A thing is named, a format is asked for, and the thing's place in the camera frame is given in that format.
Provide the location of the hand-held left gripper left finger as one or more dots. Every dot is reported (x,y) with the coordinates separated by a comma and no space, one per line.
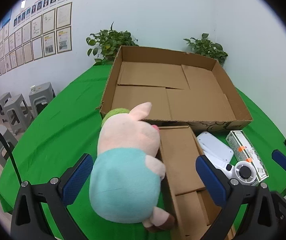
(79,177)

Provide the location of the green tablecloth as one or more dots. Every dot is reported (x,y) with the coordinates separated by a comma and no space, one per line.
(58,130)

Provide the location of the pink pig plush toy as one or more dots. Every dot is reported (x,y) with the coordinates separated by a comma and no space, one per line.
(123,175)

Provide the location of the wall of framed certificates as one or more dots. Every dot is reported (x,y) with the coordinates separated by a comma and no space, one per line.
(38,40)

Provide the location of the small narrow cardboard box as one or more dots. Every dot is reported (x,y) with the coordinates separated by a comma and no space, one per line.
(180,155)

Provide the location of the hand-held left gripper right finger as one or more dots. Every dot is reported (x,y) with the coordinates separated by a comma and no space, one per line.
(211,180)

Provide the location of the white instant camera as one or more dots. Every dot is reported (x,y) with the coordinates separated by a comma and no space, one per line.
(244,172)

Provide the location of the small green potted plant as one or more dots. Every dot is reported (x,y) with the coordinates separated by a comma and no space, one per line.
(206,47)

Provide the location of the grey plastic stool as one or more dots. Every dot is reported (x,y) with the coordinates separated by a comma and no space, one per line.
(16,110)
(0,142)
(3,101)
(43,95)

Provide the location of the white plastic device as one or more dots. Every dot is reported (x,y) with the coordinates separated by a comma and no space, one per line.
(215,147)

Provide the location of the green and white carton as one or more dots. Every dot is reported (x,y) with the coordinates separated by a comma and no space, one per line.
(240,140)

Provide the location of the large cardboard box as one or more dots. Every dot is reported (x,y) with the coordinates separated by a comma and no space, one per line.
(195,105)

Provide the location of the paper cup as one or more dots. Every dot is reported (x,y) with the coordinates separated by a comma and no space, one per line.
(33,89)

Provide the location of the bushy green potted plant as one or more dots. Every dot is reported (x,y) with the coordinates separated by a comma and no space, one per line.
(110,42)

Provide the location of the blue wall sign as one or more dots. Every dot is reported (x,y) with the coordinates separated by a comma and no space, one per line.
(6,17)

